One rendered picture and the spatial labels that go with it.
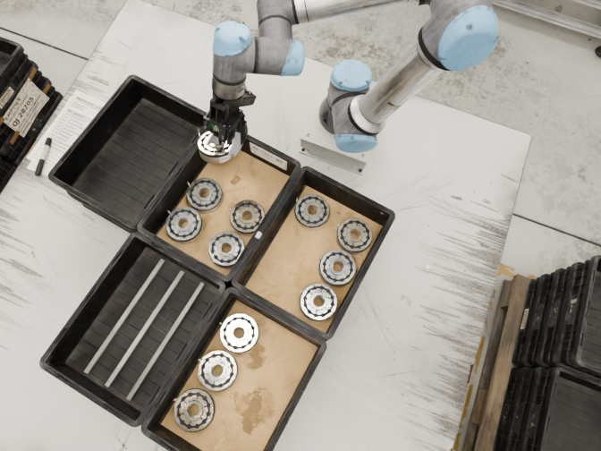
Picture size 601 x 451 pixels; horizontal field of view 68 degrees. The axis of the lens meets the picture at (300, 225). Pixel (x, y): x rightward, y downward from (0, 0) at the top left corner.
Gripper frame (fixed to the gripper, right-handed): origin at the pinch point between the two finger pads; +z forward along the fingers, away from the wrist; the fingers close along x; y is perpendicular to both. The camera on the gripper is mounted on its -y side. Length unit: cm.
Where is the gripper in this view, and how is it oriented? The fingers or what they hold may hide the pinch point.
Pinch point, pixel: (227, 147)
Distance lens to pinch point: 122.4
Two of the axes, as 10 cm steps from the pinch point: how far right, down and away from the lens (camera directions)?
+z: -1.9, 5.6, 8.0
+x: 9.0, 4.3, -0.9
